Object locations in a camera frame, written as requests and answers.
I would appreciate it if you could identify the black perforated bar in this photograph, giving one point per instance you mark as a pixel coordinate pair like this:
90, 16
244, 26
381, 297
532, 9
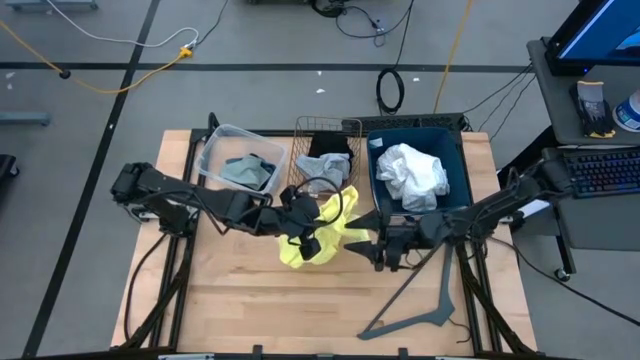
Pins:
410, 121

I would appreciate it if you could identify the yellow cloth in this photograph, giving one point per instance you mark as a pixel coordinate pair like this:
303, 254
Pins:
347, 205

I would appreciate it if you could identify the grey work gloves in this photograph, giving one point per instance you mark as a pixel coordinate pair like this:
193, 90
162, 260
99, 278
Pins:
592, 110

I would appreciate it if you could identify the black keyboard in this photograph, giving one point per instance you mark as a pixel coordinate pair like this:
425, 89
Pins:
605, 172

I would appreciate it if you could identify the navy white fabric bin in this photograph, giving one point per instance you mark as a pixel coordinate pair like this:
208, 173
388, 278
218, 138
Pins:
450, 150

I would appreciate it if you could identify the black caster wheel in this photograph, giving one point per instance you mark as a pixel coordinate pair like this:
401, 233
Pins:
562, 274

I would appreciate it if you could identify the black chair base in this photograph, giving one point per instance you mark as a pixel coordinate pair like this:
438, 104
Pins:
7, 167

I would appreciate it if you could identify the computer monitor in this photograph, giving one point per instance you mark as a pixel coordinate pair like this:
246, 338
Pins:
595, 35

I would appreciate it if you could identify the light grey towel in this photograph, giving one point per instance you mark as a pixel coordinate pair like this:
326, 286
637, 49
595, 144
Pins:
322, 167

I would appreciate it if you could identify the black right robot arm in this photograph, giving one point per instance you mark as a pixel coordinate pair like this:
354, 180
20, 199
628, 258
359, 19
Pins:
480, 210

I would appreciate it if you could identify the white cloth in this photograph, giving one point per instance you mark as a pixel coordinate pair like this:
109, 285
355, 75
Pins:
412, 175

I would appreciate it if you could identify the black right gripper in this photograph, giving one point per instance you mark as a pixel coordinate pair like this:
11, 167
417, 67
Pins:
400, 240

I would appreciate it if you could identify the grey desk foot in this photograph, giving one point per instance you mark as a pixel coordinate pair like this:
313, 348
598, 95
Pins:
25, 118
50, 4

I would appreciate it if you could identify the grey cart top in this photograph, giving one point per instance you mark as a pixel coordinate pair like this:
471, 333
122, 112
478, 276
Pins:
595, 225

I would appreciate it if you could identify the clear plastic bin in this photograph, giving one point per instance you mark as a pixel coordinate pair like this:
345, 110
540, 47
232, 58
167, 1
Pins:
215, 150

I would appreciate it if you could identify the blue cloth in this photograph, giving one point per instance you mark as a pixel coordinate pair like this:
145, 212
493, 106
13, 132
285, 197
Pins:
269, 167

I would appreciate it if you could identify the white wipes canister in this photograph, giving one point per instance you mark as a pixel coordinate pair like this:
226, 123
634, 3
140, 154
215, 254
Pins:
630, 112

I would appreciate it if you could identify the grey desk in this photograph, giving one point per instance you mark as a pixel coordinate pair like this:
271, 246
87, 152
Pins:
555, 110

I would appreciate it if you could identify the sage ribbed cloth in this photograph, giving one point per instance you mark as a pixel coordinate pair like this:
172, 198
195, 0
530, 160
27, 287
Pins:
245, 172

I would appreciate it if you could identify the black table-level camera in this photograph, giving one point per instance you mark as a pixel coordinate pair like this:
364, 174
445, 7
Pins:
257, 350

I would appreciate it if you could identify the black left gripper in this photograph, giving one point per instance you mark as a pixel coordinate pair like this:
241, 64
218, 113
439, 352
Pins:
300, 215

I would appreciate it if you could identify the white paper tag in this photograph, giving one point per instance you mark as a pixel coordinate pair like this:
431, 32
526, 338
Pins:
376, 143

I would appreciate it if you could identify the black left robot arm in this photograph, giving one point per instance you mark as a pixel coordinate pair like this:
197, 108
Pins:
200, 197

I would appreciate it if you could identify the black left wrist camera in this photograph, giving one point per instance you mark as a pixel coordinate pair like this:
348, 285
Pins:
310, 249

